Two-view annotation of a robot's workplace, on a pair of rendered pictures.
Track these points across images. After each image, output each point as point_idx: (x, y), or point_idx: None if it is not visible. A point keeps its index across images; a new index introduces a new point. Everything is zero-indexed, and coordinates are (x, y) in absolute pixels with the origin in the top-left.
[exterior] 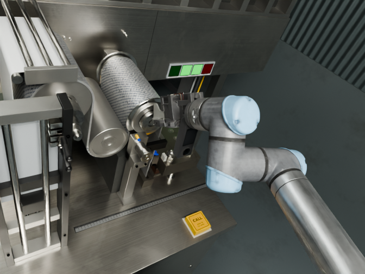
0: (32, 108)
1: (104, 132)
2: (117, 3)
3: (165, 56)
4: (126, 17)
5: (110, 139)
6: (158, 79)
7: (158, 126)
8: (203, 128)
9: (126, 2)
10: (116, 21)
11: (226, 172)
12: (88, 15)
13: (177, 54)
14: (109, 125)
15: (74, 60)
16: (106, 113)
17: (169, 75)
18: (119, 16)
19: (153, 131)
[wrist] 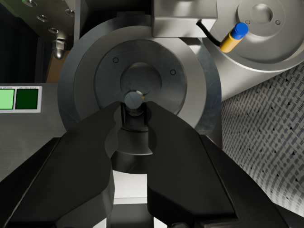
0: None
1: (290, 60)
2: (141, 200)
3: (51, 124)
4: (127, 184)
5: (260, 26)
6: (55, 84)
7: (284, 220)
8: None
9: (129, 202)
10: (140, 177)
11: None
12: None
13: (29, 129)
14: (260, 77)
15: (271, 196)
16: (227, 90)
17: (36, 90)
18: (136, 185)
19: (110, 25)
